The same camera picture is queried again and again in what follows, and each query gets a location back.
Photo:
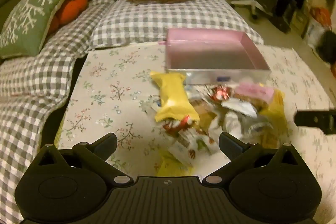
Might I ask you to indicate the green snowflake pillow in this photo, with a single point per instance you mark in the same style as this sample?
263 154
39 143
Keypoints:
29 19

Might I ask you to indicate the dark bag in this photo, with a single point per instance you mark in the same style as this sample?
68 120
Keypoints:
328 48

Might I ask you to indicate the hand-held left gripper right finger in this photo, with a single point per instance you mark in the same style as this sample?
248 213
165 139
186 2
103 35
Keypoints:
227 144

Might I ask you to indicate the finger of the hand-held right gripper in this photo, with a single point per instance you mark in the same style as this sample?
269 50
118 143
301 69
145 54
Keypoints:
315 119

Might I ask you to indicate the pink box with silver sides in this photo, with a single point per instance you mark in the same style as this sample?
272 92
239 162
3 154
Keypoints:
210 56

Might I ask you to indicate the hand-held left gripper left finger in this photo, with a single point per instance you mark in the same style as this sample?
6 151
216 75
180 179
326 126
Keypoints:
106 145

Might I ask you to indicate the pink snack packet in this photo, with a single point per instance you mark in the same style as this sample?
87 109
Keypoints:
256 91

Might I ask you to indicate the beige snack packet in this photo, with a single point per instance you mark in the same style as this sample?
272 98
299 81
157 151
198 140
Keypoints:
204 115

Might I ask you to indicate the white snack packet dark print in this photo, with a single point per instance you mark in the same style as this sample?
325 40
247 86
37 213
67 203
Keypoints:
239 107

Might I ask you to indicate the red and white snack packet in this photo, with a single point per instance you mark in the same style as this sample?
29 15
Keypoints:
178 125

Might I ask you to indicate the small orange pumpkin cushion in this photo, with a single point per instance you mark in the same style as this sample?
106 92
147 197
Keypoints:
72 6

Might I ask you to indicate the grey checkered pillow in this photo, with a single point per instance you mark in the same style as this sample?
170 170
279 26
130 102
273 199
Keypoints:
34 87

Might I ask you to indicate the white snack packet nut print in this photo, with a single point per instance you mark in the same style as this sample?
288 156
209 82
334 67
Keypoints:
189 146

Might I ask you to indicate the crinkled silver snack packet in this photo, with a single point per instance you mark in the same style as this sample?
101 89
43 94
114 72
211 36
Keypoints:
244 127

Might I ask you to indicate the small yellow snack packet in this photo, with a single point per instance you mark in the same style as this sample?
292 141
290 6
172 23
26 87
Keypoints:
173 166

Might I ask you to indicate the large yellow snack packet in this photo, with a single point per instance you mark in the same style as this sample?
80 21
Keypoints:
173 92

